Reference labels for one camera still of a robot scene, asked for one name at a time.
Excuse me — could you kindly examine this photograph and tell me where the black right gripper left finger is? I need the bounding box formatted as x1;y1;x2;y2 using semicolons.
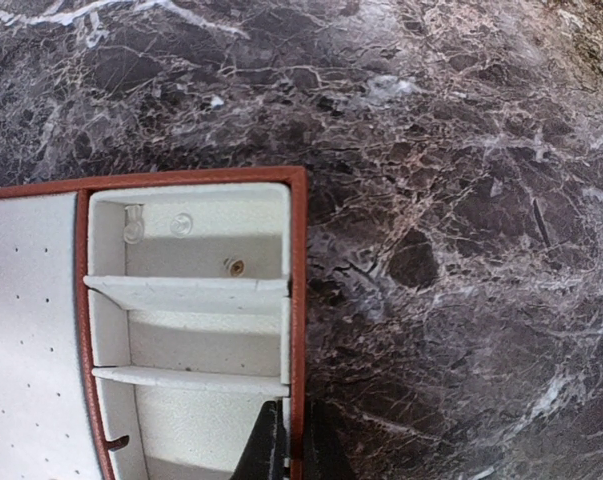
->
233;400;285;480

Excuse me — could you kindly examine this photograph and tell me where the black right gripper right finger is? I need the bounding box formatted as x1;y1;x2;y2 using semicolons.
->
303;400;356;480

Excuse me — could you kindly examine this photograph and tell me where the red earring tray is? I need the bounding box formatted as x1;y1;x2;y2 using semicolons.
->
0;167;308;479

